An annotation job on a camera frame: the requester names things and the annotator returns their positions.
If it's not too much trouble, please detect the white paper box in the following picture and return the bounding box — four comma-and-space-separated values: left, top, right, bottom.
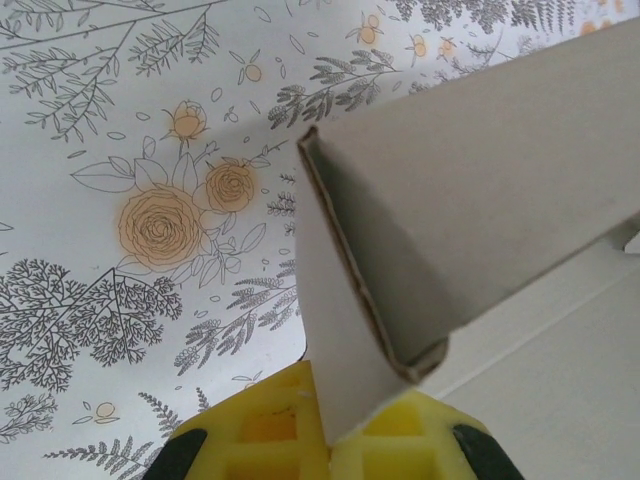
294, 12, 640, 480

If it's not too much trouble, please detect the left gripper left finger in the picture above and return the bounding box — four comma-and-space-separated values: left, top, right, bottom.
149, 359, 334, 480

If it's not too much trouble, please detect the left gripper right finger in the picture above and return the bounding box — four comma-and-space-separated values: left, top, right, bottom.
329, 388, 521, 480

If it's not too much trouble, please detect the floral tablecloth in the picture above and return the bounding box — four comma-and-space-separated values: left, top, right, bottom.
0, 0, 640, 480

